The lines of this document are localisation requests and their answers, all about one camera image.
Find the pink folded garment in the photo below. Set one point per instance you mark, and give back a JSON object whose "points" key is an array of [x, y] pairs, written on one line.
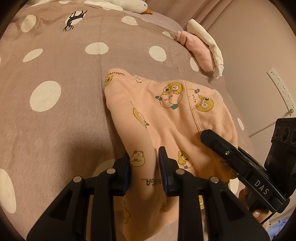
{"points": [[198, 48]]}

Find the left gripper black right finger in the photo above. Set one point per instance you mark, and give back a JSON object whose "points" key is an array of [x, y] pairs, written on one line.
{"points": [[226, 217]]}

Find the pink curtain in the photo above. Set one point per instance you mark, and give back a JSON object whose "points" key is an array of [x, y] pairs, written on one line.
{"points": [[205, 12]]}

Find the peach cartoon print garment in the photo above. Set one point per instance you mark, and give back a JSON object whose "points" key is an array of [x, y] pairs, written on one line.
{"points": [[147, 115]]}

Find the white folded garment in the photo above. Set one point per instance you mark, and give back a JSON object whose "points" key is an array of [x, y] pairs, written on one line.
{"points": [[198, 30]]}

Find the mauve polka dot bedspread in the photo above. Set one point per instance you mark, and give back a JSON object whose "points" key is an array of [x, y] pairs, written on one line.
{"points": [[54, 121]]}

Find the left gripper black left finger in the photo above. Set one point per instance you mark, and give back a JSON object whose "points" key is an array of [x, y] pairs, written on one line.
{"points": [[66, 217]]}

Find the person's right hand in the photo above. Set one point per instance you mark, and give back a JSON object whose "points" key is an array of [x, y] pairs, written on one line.
{"points": [[260, 215]]}

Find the white power strip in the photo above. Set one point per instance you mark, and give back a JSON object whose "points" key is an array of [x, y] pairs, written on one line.
{"points": [[283, 90]]}

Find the white goose plush toy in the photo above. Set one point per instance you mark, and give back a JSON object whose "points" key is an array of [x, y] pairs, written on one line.
{"points": [[139, 7]]}

